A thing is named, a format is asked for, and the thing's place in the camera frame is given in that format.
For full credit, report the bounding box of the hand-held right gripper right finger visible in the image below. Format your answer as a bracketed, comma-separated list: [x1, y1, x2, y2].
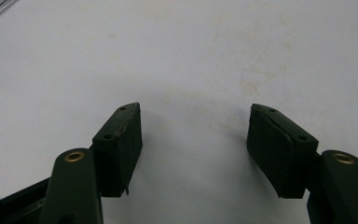
[246, 103, 320, 200]

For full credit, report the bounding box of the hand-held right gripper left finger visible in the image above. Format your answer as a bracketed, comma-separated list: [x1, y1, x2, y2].
[91, 102, 144, 198]

